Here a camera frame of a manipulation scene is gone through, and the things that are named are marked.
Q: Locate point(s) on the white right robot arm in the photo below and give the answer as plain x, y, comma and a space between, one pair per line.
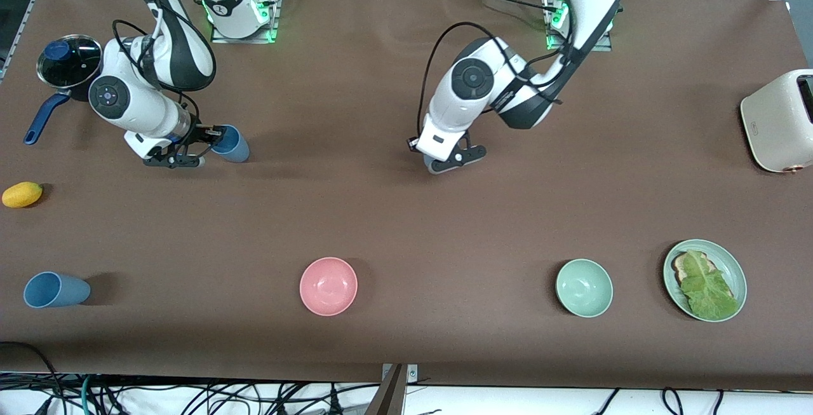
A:
127, 110

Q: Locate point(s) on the cream toaster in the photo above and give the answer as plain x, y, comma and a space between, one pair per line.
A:
778, 122

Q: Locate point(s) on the dark table leg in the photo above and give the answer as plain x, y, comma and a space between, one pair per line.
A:
387, 396

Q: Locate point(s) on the yellow mango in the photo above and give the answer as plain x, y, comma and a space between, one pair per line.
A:
22, 194

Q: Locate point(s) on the brown table cloth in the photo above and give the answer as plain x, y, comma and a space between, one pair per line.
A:
406, 224

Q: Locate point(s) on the pale green bowl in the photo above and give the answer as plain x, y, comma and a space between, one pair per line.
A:
584, 288

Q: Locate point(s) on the metal table bracket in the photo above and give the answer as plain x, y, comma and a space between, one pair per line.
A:
411, 374

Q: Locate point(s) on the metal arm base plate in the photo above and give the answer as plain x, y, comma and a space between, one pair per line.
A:
219, 35
603, 45

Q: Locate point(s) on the blue plastic cup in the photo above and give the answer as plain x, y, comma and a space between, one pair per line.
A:
236, 147
57, 290

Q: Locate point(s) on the toasted bread slice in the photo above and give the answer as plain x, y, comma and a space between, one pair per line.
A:
681, 269

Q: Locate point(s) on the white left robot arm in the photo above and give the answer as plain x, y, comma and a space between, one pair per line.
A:
444, 110

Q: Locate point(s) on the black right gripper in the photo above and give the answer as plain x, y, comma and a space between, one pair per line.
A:
199, 133

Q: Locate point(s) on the pale green plate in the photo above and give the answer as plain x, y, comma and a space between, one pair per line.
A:
737, 269

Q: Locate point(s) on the green lettuce leaf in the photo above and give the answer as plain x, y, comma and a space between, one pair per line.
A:
708, 288

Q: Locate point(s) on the glass lid with blue knob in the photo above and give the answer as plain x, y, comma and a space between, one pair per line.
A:
76, 65

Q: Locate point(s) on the pink bowl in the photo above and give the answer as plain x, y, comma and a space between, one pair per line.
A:
328, 286

